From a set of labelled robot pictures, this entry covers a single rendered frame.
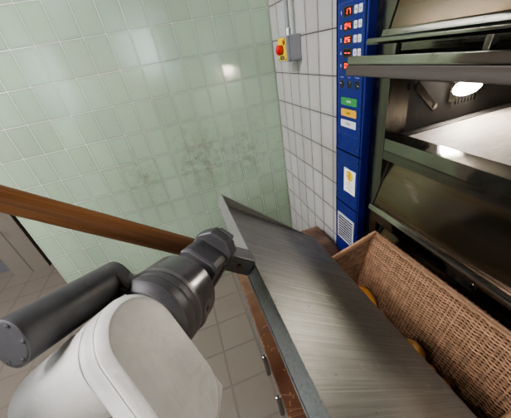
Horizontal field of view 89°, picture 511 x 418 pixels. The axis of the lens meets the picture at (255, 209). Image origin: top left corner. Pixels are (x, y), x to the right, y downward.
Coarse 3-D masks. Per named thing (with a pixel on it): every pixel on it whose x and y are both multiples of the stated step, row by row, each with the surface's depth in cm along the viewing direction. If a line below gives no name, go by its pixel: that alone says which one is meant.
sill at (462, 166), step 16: (384, 144) 84; (400, 144) 78; (416, 144) 75; (432, 144) 73; (416, 160) 74; (432, 160) 69; (448, 160) 65; (464, 160) 63; (480, 160) 61; (464, 176) 62; (480, 176) 58; (496, 176) 55; (496, 192) 56
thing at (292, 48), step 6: (282, 36) 114; (288, 36) 111; (294, 36) 112; (288, 42) 112; (294, 42) 113; (300, 42) 114; (282, 48) 116; (288, 48) 113; (294, 48) 114; (300, 48) 115; (282, 54) 118; (288, 54) 114; (294, 54) 115; (300, 54) 116; (282, 60) 120; (288, 60) 116; (294, 60) 116
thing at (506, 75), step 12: (348, 72) 68; (360, 72) 64; (372, 72) 60; (384, 72) 57; (396, 72) 54; (408, 72) 51; (420, 72) 49; (432, 72) 46; (444, 72) 45; (456, 72) 43; (468, 72) 41; (480, 72) 39; (492, 72) 38; (504, 72) 37; (492, 84) 38; (504, 84) 37
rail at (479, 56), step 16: (352, 64) 66; (368, 64) 61; (384, 64) 56; (400, 64) 53; (416, 64) 49; (432, 64) 46; (448, 64) 44; (464, 64) 42; (480, 64) 39; (496, 64) 38
